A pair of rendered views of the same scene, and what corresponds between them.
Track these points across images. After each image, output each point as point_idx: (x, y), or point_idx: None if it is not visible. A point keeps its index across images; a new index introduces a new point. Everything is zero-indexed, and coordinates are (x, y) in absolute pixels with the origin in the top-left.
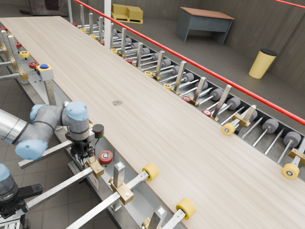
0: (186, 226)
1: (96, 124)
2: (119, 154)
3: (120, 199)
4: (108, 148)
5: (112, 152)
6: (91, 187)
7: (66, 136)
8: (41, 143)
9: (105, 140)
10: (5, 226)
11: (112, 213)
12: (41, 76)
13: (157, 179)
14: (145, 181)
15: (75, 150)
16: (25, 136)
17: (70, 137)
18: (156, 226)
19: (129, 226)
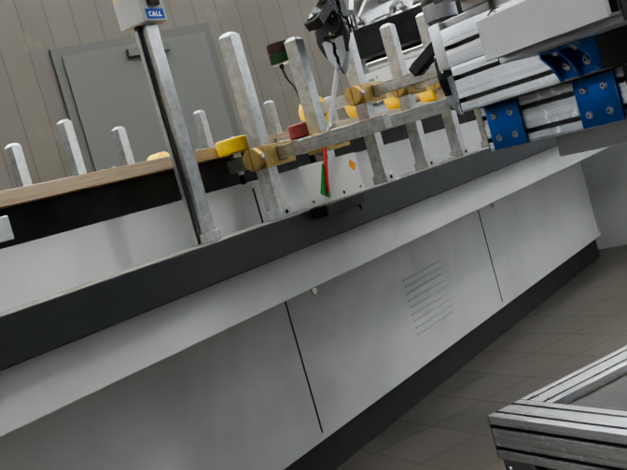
0: (380, 112)
1: (269, 45)
2: (286, 138)
3: (380, 97)
4: (245, 224)
5: (257, 215)
6: (362, 205)
7: (321, 18)
8: None
9: (229, 210)
10: (551, 402)
11: (397, 178)
12: (161, 5)
13: None
14: (332, 122)
15: (345, 9)
16: None
17: (327, 1)
18: (401, 50)
19: (406, 174)
